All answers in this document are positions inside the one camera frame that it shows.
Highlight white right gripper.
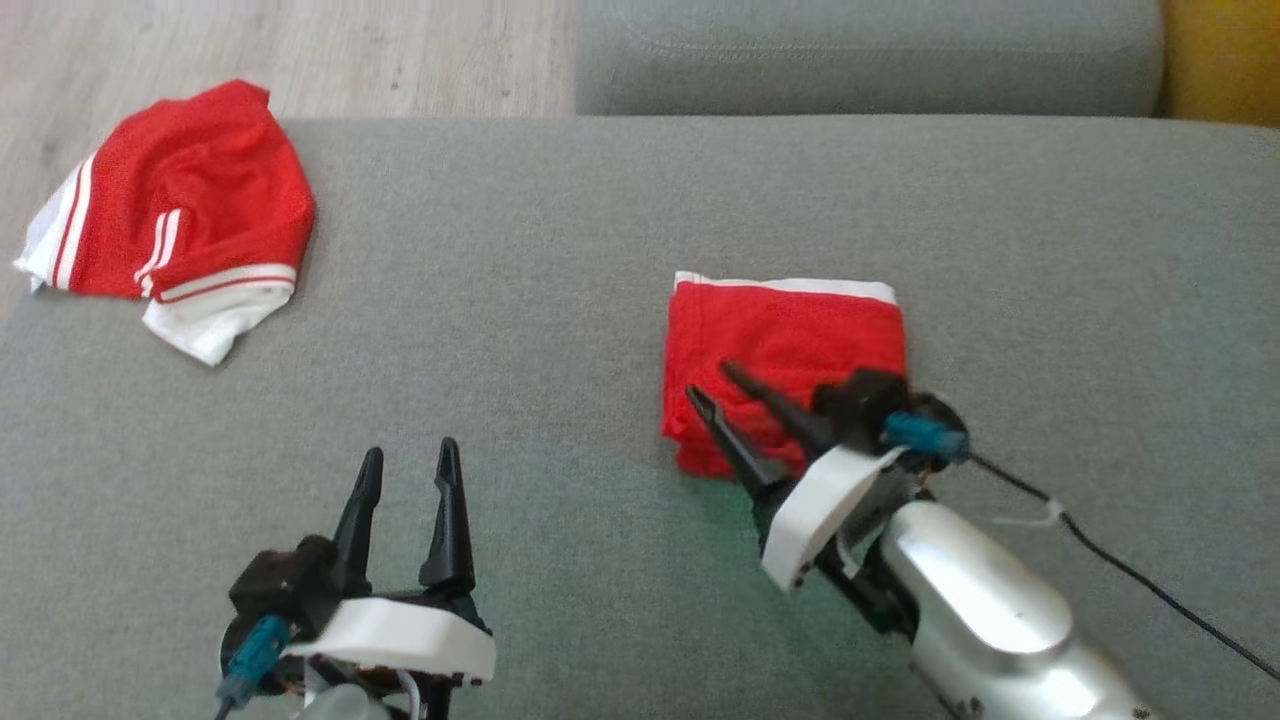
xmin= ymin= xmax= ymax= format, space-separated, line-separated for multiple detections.
xmin=686 ymin=362 xmax=931 ymax=633

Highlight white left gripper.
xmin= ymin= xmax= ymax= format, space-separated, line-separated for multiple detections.
xmin=283 ymin=437 xmax=498 ymax=720

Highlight red shorts with white trim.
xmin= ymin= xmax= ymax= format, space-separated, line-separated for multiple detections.
xmin=660 ymin=270 xmax=911 ymax=481

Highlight red white-striped t-shirt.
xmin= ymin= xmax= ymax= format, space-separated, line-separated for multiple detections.
xmin=12 ymin=78 xmax=317 ymax=367

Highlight wide grey sofa seat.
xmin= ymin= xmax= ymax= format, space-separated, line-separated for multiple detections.
xmin=0 ymin=115 xmax=1280 ymax=720

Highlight narrow grey sofa seat cushion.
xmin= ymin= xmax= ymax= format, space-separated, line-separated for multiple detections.
xmin=575 ymin=0 xmax=1166 ymax=118

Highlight yellow sofa back cushion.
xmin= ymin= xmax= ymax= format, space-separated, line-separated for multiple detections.
xmin=1160 ymin=0 xmax=1280 ymax=126

